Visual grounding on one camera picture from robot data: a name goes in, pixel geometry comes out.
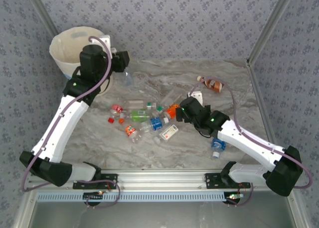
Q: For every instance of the orange NFC juice bottle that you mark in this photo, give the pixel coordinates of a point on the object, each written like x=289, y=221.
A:
x=171, y=111

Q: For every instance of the clear bluish plastic bottle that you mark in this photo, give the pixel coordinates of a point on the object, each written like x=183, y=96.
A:
x=128, y=78

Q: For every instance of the clear unlabelled plastic bottle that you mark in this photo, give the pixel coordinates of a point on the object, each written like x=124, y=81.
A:
x=172, y=96

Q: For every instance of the clear bottle with green cap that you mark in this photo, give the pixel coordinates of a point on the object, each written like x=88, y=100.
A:
x=139, y=104
x=160, y=108

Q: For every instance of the blue label water bottle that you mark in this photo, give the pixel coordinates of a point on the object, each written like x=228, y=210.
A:
x=218, y=145
x=156, y=123

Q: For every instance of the brown label plastic bottle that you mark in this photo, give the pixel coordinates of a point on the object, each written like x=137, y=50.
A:
x=211, y=84

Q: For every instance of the green label plastic bottle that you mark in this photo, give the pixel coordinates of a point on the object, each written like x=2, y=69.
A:
x=138, y=115

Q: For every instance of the orange red label bottle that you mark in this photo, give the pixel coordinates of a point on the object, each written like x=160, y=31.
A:
x=130, y=130

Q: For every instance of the red bottle cap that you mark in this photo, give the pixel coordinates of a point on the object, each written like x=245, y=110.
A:
x=111, y=120

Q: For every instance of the orange bottle cap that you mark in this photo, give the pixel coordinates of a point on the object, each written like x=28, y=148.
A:
x=121, y=121

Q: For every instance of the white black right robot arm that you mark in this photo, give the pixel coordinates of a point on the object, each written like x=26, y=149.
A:
x=249, y=141

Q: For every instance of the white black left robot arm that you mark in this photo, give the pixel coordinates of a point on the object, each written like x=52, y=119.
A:
x=62, y=123

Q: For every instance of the white plastic bin liner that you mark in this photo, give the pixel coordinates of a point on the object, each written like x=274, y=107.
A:
x=64, y=46

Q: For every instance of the black electronics board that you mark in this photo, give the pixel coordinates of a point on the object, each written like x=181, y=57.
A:
x=233, y=196
x=91, y=196

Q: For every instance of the grey metal panel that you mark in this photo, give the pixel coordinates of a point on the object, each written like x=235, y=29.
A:
x=159, y=215

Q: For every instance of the aluminium side rail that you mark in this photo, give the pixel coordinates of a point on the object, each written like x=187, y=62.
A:
x=259, y=93

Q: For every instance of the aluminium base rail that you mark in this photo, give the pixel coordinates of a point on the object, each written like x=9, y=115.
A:
x=159, y=179

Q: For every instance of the aluminium corner post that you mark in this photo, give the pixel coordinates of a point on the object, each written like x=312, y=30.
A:
x=271, y=26
x=42, y=11

